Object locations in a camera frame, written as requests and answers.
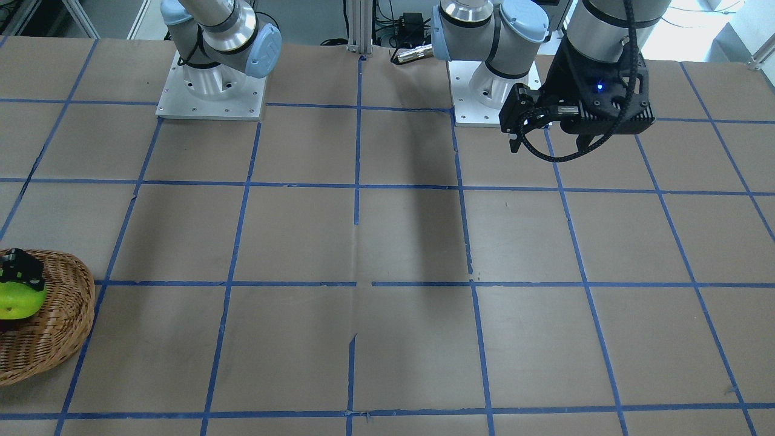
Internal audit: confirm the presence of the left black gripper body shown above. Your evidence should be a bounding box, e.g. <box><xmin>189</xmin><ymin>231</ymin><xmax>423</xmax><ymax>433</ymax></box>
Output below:
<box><xmin>537</xmin><ymin>39</ymin><xmax>656</xmax><ymax>136</ymax></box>

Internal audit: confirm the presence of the green apple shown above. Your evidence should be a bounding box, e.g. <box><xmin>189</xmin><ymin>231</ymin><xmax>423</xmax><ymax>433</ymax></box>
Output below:
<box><xmin>1</xmin><ymin>282</ymin><xmax>48</xmax><ymax>320</ymax></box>

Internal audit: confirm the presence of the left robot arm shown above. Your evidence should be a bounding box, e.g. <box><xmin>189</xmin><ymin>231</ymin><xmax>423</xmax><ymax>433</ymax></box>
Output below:
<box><xmin>431</xmin><ymin>1</ymin><xmax>670</xmax><ymax>163</ymax></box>

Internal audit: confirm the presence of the wicker basket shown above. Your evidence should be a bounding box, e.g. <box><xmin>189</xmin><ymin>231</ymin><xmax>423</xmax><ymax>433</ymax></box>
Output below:
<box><xmin>1</xmin><ymin>250</ymin><xmax>96</xmax><ymax>387</ymax></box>

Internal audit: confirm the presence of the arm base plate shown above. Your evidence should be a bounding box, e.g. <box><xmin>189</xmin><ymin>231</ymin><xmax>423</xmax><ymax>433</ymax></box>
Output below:
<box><xmin>447</xmin><ymin>58</ymin><xmax>543</xmax><ymax>128</ymax></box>
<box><xmin>156</xmin><ymin>52</ymin><xmax>266</xmax><ymax>122</ymax></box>

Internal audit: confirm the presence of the aluminium frame post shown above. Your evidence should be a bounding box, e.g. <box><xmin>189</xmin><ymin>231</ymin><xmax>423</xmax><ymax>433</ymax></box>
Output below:
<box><xmin>343</xmin><ymin>1</ymin><xmax>375</xmax><ymax>58</ymax></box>

